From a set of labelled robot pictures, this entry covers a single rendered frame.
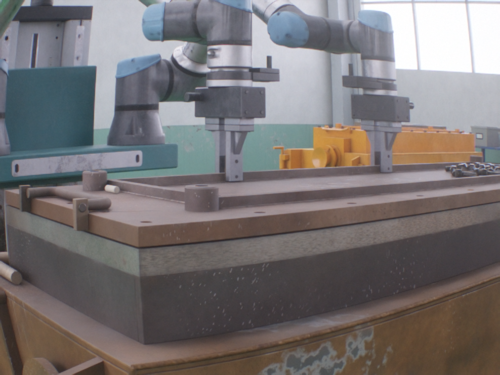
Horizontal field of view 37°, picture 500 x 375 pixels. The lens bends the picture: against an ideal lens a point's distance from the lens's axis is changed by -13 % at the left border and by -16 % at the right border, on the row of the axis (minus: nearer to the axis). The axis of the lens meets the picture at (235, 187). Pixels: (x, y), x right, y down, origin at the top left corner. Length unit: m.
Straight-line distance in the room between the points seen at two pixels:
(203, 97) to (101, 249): 0.51
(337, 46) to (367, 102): 0.13
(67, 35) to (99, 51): 9.11
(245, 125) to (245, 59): 0.11
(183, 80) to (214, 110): 0.75
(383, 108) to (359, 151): 3.23
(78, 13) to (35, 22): 0.13
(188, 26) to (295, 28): 0.27
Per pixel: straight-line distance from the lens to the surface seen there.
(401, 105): 1.60
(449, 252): 1.26
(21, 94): 1.99
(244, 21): 1.37
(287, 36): 1.58
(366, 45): 1.62
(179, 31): 1.40
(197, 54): 2.10
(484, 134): 11.08
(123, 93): 2.08
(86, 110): 2.12
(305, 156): 5.07
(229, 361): 0.89
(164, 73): 2.10
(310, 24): 1.61
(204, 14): 1.38
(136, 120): 2.06
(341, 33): 1.66
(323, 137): 4.95
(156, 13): 1.42
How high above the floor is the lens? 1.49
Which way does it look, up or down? 5 degrees down
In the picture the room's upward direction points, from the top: straight up
